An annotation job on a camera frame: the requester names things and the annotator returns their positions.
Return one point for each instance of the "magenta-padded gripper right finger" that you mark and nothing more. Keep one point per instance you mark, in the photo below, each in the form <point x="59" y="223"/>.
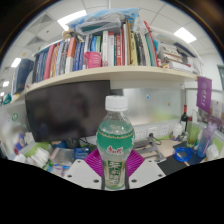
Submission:
<point x="146" y="170"/>

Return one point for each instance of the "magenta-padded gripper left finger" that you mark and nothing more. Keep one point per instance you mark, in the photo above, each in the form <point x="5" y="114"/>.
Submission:
<point x="80" y="171"/>

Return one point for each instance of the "green-labelled drink bottle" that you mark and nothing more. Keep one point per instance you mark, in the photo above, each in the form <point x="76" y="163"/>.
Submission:
<point x="115" y="140"/>

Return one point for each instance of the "translucent purple water bottle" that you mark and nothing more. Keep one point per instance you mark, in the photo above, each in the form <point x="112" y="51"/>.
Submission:
<point x="205" y="141"/>

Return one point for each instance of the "blue electronics box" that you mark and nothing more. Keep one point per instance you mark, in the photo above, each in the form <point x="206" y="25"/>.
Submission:
<point x="81" y="153"/>

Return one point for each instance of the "grey metal laptop stand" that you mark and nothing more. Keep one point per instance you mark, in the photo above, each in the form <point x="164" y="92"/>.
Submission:
<point x="150" y="150"/>

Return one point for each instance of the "clear plastic box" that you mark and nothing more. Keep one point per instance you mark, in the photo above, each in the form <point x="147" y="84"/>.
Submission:
<point x="63" y="156"/>

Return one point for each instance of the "white tissue pack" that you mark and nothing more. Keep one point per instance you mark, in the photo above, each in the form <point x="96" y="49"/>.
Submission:
<point x="40" y="156"/>

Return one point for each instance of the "black computer monitor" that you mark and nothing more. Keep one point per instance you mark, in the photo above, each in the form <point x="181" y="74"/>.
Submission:
<point x="66" y="110"/>

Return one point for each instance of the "dark wine bottle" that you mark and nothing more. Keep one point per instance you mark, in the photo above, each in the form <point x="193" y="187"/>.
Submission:
<point x="184" y="118"/>

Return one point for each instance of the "purple hanging pennant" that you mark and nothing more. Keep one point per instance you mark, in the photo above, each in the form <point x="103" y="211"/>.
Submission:
<point x="204" y="93"/>

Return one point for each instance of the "shelf unit with books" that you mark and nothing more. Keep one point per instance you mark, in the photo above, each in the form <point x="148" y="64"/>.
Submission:
<point x="113" y="56"/>

